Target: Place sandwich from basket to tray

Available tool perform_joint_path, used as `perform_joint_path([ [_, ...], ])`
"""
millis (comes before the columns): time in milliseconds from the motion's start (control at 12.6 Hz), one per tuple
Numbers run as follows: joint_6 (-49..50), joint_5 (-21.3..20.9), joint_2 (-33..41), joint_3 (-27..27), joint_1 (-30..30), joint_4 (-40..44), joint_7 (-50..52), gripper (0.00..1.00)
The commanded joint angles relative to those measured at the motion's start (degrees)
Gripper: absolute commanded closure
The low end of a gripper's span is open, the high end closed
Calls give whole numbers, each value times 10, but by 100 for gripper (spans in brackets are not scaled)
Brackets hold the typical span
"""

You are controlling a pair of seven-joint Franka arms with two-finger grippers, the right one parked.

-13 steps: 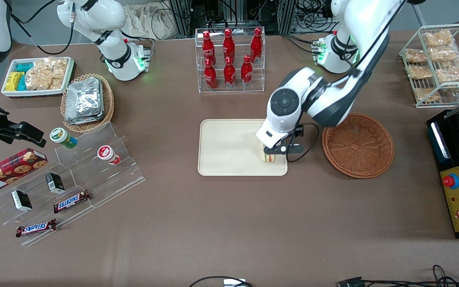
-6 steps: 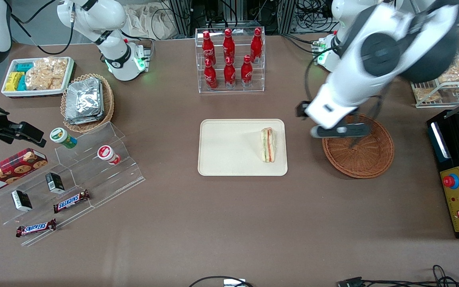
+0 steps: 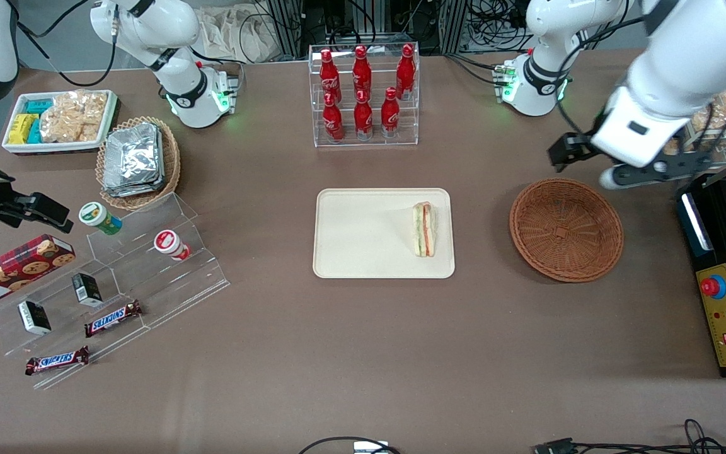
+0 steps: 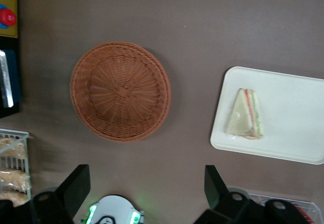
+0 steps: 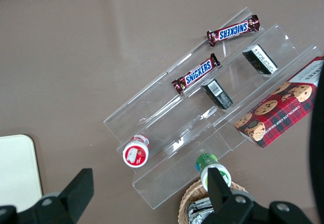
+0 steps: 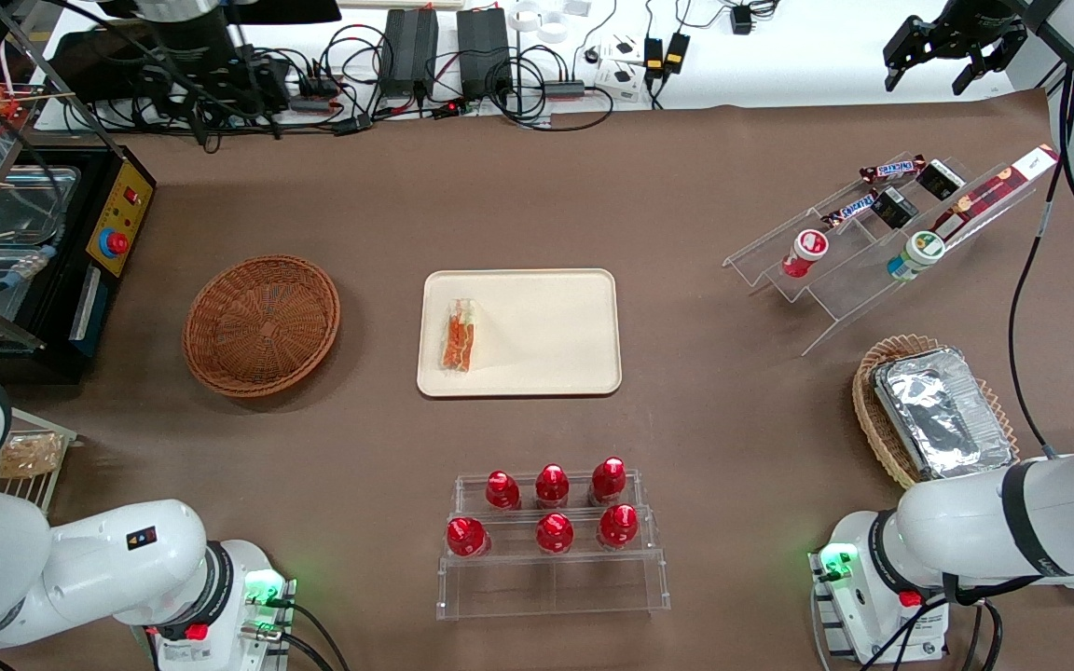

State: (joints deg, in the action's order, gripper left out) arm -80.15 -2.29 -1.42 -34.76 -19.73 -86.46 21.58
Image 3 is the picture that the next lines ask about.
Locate black cable with white plug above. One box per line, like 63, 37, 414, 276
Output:
297, 436, 402, 454

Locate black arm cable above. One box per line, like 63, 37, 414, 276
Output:
15, 0, 118, 88
555, 15, 648, 137

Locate silver foil packs stack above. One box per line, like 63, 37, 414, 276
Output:
102, 122, 166, 199

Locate crumpled white plastic bags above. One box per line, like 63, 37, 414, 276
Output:
195, 4, 282, 64

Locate tangled black background cables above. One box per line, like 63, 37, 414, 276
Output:
464, 0, 531, 86

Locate aluminium frame profile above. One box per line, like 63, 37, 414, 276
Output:
438, 0, 468, 55
265, 0, 304, 61

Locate brown snickers bar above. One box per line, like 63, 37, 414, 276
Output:
25, 346, 90, 377
83, 300, 144, 338

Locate yellow snack pack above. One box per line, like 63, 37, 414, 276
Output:
8, 113, 40, 145

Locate bag of fried snacks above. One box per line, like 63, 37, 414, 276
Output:
692, 88, 726, 137

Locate white rectangular snack tray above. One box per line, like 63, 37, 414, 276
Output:
1, 90, 118, 154

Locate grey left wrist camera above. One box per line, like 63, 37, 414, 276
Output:
599, 151, 714, 190

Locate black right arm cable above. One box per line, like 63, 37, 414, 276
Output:
15, 0, 118, 88

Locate tan oval wicker basket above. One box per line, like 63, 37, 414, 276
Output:
95, 116, 182, 211

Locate clear acrylic bottle rack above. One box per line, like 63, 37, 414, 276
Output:
308, 42, 420, 148

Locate black machine housing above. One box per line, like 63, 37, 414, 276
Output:
674, 175, 726, 380

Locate clear bag of crackers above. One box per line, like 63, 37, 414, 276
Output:
39, 90, 108, 144

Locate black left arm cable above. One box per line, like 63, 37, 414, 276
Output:
555, 15, 648, 137

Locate clear acrylic stepped stand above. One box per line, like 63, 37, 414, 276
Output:
0, 192, 231, 390

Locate brown round wicker basket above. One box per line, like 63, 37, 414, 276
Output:
509, 178, 625, 283

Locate small black box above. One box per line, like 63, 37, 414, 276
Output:
17, 300, 52, 335
71, 272, 104, 308

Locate red lidded cup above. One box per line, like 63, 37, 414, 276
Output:
153, 230, 191, 262

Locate green lidded cup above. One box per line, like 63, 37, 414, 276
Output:
78, 201, 123, 236

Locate red cola bottle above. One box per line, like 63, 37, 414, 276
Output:
354, 90, 374, 141
396, 44, 416, 101
323, 93, 344, 143
320, 49, 341, 105
352, 45, 372, 102
381, 86, 401, 139

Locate triangle sandwich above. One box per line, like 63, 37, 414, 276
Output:
412, 201, 437, 259

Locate beige plastic tray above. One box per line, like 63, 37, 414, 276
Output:
313, 188, 456, 279

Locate red tartan cookie box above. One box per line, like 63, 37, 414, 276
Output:
0, 233, 77, 311

